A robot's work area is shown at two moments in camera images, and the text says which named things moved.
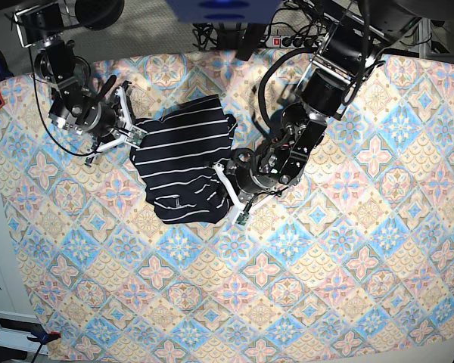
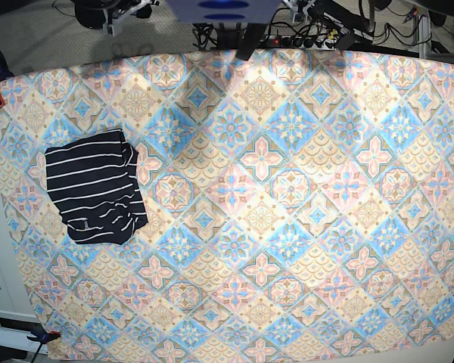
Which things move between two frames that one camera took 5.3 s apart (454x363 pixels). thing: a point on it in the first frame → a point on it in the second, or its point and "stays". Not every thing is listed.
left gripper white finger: [133, 135] → [110, 29]
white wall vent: [13, 328] stays
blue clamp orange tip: [44, 337] stays
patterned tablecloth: [362, 258] stays
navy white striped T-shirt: [178, 158] → [96, 184]
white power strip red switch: [292, 41] stays
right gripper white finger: [238, 215] → [295, 10]
